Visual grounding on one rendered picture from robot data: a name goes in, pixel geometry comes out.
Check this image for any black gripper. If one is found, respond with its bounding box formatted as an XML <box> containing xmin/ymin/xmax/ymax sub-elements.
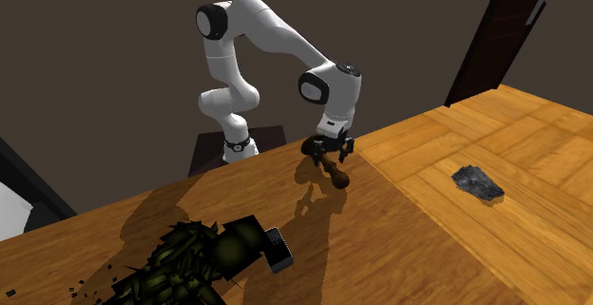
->
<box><xmin>313</xmin><ymin>127</ymin><xmax>356</xmax><ymax>164</ymax></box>

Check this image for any dark green potted plant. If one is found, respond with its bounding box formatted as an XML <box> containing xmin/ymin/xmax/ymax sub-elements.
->
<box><xmin>67</xmin><ymin>215</ymin><xmax>270</xmax><ymax>305</ymax></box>

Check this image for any dark grey flat rock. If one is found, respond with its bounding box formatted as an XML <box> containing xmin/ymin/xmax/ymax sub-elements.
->
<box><xmin>450</xmin><ymin>164</ymin><xmax>506</xmax><ymax>202</ymax></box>

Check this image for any dark robot stand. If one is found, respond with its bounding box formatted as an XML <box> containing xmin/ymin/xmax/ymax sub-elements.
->
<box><xmin>187</xmin><ymin>124</ymin><xmax>287</xmax><ymax>179</ymax></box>

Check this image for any dark wooden door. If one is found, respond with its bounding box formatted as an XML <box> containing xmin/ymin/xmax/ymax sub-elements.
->
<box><xmin>443</xmin><ymin>0</ymin><xmax>567</xmax><ymax>108</ymax></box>

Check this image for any brown wooden pestle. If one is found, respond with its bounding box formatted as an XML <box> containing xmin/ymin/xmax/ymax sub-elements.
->
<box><xmin>300</xmin><ymin>138</ymin><xmax>352</xmax><ymax>190</ymax></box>

